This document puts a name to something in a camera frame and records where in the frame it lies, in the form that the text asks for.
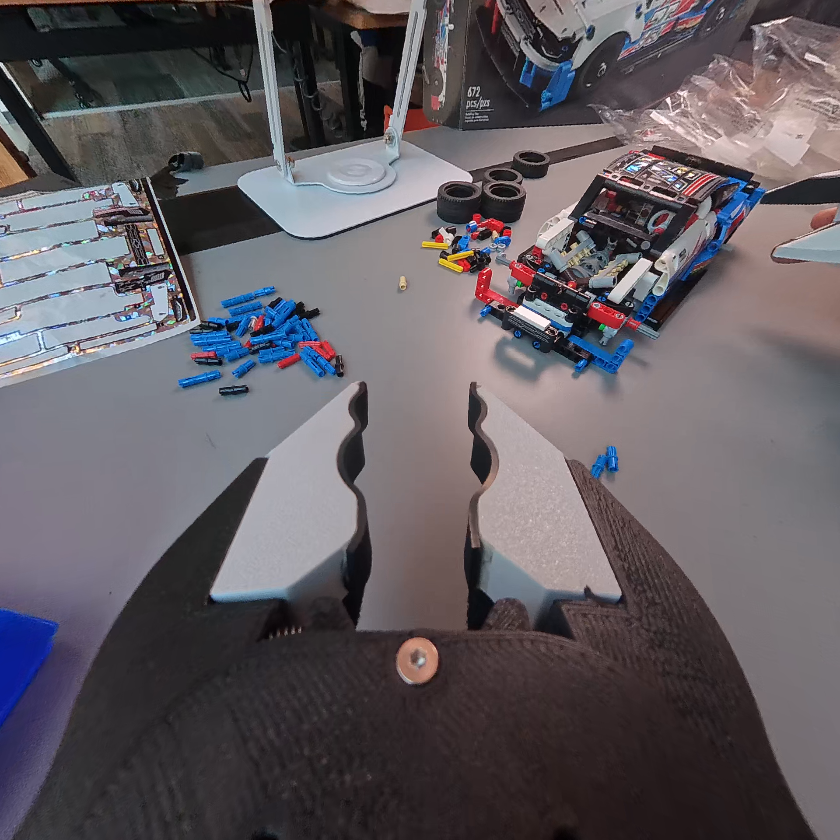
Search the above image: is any toy car set box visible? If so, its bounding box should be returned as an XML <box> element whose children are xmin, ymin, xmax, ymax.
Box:
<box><xmin>420</xmin><ymin>0</ymin><xmax>763</xmax><ymax>133</ymax></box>

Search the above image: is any pile of clear plastic bags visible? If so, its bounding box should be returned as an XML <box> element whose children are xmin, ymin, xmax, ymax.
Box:
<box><xmin>593</xmin><ymin>16</ymin><xmax>840</xmax><ymax>186</ymax></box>

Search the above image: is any toy brick race car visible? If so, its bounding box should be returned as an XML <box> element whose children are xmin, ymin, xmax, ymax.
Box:
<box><xmin>475</xmin><ymin>147</ymin><xmax>768</xmax><ymax>375</ymax></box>

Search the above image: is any blue storage bin with tag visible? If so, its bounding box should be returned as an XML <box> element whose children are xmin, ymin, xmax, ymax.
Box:
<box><xmin>0</xmin><ymin>608</ymin><xmax>59</xmax><ymax>727</ymax></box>

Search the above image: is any pile of mixed brick pieces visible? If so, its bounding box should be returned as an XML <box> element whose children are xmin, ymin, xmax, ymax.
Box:
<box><xmin>420</xmin><ymin>213</ymin><xmax>515</xmax><ymax>274</ymax></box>

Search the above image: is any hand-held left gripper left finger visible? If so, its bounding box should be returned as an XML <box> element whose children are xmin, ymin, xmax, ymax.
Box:
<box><xmin>209</xmin><ymin>381</ymin><xmax>371</xmax><ymax>626</ymax></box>

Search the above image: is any white book stand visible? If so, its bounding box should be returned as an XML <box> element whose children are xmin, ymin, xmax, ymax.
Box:
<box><xmin>237</xmin><ymin>0</ymin><xmax>474</xmax><ymax>239</ymax></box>

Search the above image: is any black table frame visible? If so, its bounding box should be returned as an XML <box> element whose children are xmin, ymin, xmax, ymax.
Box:
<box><xmin>0</xmin><ymin>0</ymin><xmax>427</xmax><ymax>185</ymax></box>

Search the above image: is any holographic sticker sheet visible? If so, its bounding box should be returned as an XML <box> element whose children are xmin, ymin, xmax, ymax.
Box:
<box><xmin>0</xmin><ymin>178</ymin><xmax>200</xmax><ymax>389</ymax></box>

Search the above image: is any pile of blue brick pins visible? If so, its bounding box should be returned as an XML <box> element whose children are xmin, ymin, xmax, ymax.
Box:
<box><xmin>177</xmin><ymin>285</ymin><xmax>346</xmax><ymax>397</ymax></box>

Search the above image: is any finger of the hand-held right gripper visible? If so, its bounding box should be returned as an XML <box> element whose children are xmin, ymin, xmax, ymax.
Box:
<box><xmin>770</xmin><ymin>222</ymin><xmax>840</xmax><ymax>266</ymax></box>
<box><xmin>764</xmin><ymin>169</ymin><xmax>840</xmax><ymax>207</ymax></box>

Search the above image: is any grey desk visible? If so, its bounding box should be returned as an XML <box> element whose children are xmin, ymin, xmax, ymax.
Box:
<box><xmin>0</xmin><ymin>121</ymin><xmax>840</xmax><ymax>840</ymax></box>

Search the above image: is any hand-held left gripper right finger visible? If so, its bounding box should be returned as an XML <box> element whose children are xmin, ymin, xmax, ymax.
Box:
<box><xmin>466</xmin><ymin>381</ymin><xmax>624</xmax><ymax>632</ymax></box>

